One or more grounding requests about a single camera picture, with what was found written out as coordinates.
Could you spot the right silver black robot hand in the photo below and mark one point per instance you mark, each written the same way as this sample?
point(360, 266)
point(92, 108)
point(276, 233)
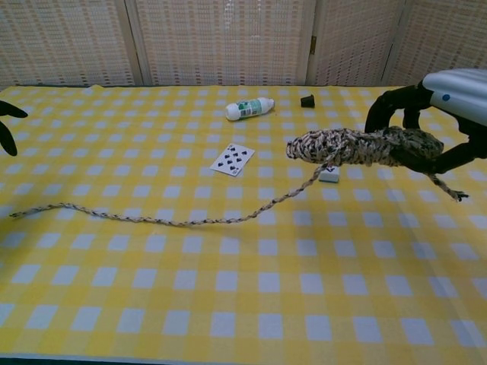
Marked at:
point(456, 95)

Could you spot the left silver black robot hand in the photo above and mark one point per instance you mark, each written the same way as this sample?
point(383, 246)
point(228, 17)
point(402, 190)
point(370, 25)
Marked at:
point(11, 110)

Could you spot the yellow checkered tablecloth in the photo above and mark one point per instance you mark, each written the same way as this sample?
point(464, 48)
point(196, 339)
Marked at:
point(114, 266)

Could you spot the woven folding screen panel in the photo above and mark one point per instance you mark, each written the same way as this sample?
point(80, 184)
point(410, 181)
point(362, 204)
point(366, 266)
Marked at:
point(354, 42)
point(61, 42)
point(224, 42)
point(445, 34)

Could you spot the small black cap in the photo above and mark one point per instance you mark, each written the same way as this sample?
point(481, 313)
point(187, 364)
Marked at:
point(307, 102)

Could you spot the white mahjong tile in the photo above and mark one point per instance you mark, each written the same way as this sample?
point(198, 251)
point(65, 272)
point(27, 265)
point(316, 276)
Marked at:
point(329, 176)

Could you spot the brass screen hinge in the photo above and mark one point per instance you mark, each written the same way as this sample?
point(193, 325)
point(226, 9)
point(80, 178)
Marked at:
point(314, 44)

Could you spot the white bottle green label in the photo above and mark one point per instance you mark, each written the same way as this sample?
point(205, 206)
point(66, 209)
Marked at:
point(247, 108)

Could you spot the nine of spades card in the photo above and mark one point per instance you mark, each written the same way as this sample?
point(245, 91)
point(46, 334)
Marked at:
point(232, 160)

